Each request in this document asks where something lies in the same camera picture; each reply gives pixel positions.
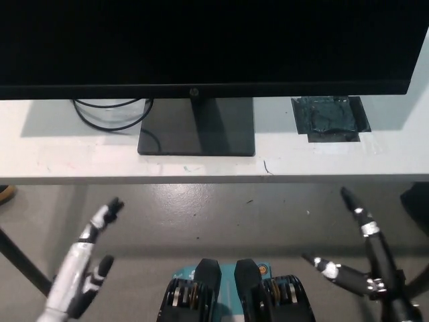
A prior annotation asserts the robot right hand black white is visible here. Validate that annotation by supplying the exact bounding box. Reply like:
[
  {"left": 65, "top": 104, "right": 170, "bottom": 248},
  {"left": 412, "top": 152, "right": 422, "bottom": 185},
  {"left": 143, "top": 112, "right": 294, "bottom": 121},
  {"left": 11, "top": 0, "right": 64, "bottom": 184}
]
[{"left": 301, "top": 186, "right": 424, "bottom": 322}]

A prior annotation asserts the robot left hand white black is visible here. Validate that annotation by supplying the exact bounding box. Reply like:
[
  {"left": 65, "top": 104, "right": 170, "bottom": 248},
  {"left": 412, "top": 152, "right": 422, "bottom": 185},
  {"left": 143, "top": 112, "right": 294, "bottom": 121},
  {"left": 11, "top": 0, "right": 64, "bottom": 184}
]
[{"left": 36, "top": 197, "right": 126, "bottom": 322}]

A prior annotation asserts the black HP monitor screen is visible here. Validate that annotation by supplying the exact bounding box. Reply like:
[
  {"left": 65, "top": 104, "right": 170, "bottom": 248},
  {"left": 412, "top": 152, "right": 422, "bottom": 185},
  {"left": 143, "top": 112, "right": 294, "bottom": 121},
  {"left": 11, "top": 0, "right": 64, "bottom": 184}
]
[{"left": 0, "top": 0, "right": 425, "bottom": 101}]

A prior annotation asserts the robot right black body block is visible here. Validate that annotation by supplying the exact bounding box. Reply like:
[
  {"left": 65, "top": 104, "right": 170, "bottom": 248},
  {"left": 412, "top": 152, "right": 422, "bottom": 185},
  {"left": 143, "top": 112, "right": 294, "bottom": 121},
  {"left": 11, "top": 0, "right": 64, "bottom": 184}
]
[{"left": 233, "top": 258, "right": 318, "bottom": 322}]

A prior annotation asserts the robot black body block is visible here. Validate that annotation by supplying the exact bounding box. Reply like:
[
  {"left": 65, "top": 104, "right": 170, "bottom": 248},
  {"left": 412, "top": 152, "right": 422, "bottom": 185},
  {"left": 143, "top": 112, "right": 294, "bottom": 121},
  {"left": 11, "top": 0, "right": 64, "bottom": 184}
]
[
  {"left": 156, "top": 258, "right": 223, "bottom": 322},
  {"left": 233, "top": 258, "right": 318, "bottom": 322}
]

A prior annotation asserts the robot left black body block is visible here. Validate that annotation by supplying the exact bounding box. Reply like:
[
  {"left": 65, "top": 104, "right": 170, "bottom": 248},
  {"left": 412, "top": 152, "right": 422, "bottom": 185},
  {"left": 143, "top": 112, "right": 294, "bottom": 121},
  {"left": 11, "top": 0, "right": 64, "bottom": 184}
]
[{"left": 156, "top": 258, "right": 223, "bottom": 322}]

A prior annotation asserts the black monitor stand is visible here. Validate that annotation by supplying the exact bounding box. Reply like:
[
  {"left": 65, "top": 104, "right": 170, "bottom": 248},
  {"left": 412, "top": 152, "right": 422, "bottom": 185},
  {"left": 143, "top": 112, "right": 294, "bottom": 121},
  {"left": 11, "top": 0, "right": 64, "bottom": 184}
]
[{"left": 137, "top": 96, "right": 256, "bottom": 157}]

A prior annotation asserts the black table leg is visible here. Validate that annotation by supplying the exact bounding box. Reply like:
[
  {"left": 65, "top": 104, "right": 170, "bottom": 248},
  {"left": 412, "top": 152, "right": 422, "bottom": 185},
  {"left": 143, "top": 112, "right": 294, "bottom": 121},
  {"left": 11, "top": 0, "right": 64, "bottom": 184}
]
[
  {"left": 0, "top": 226, "right": 54, "bottom": 298},
  {"left": 402, "top": 261, "right": 429, "bottom": 299}
]

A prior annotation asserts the black bulky object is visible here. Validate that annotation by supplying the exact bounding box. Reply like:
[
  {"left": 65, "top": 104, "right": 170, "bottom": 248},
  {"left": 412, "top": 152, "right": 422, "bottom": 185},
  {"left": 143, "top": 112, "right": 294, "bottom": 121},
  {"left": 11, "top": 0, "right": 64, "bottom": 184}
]
[{"left": 400, "top": 182, "right": 429, "bottom": 233}]

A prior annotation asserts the brown round object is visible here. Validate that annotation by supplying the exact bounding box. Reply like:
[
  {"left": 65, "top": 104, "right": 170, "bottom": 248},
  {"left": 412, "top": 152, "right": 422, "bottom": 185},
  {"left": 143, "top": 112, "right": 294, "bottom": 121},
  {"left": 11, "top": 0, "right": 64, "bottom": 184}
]
[{"left": 0, "top": 184, "right": 16, "bottom": 207}]

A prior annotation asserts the black tape patch on table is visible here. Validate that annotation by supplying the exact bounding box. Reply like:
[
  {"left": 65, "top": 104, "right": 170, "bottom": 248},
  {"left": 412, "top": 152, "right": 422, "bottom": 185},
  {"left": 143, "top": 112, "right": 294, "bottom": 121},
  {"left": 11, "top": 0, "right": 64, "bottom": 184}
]
[{"left": 290, "top": 96, "right": 371, "bottom": 143}]

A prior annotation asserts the black cable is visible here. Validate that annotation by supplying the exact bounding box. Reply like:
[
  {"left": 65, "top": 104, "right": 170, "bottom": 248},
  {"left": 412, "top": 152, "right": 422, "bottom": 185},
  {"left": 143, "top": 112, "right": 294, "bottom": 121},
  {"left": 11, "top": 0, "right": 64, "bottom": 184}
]
[
  {"left": 72, "top": 98, "right": 156, "bottom": 131},
  {"left": 73, "top": 98, "right": 145, "bottom": 111}
]

